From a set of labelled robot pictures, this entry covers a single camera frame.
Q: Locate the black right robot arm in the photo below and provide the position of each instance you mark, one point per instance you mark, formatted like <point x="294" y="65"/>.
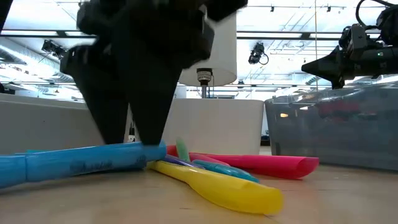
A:
<point x="390" y="28"/>

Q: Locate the blue highlighter marker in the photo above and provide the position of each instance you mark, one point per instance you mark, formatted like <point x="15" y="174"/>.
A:
<point x="77" y="161"/>

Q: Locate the purple highlighter marker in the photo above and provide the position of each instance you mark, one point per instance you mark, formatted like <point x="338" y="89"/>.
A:
<point x="180" y="162"/>

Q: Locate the white plastic bin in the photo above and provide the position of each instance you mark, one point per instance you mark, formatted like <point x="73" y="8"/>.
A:
<point x="217" y="124"/>

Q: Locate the dark grey translucent bin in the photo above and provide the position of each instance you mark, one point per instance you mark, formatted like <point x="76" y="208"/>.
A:
<point x="342" y="140"/>

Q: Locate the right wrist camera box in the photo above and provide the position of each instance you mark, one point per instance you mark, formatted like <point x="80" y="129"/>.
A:
<point x="354" y="40"/>

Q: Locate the green highlighter marker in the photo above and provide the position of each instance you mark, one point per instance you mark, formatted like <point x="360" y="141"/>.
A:
<point x="183" y="151"/>

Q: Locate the teal highlighter marker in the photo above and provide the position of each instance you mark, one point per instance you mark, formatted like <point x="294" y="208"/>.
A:
<point x="224" y="169"/>

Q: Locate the yellow highlighter marker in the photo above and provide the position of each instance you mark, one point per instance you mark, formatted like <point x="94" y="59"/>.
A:
<point x="224" y="189"/>

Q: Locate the light grey plastic bin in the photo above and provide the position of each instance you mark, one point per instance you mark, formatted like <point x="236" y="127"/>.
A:
<point x="46" y="124"/>

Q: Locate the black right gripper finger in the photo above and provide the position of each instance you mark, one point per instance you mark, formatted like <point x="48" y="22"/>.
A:
<point x="338" y="83"/>
<point x="329" y="65"/>

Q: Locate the white hanging cylinder lamp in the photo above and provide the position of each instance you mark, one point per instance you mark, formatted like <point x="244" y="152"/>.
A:
<point x="224" y="46"/>

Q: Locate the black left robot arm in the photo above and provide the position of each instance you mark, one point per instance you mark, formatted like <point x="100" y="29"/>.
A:
<point x="3" y="9"/>

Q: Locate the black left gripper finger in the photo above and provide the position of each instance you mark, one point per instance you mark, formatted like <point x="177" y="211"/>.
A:
<point x="99" y="93"/>
<point x="149" y="102"/>

